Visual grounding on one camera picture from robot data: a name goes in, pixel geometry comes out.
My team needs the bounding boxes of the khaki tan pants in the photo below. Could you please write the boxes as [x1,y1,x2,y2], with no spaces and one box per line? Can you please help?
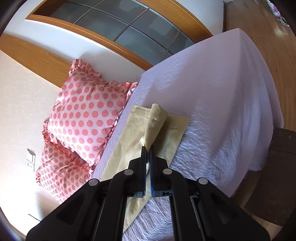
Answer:
[99,103,191,233]

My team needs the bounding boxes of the pink polka dot pillow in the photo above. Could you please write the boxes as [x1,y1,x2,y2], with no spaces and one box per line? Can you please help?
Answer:
[47,59,137,166]
[36,120,92,204]

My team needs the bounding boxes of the lavender bed sheet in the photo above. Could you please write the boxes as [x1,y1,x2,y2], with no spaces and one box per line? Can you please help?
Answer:
[92,27,285,241]

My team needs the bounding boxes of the wooden framed glass door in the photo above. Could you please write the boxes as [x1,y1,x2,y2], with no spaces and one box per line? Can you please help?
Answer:
[4,1,212,81]

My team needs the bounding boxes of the white wall socket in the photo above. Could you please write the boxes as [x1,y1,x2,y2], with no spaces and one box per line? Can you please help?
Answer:
[26,149,36,172]

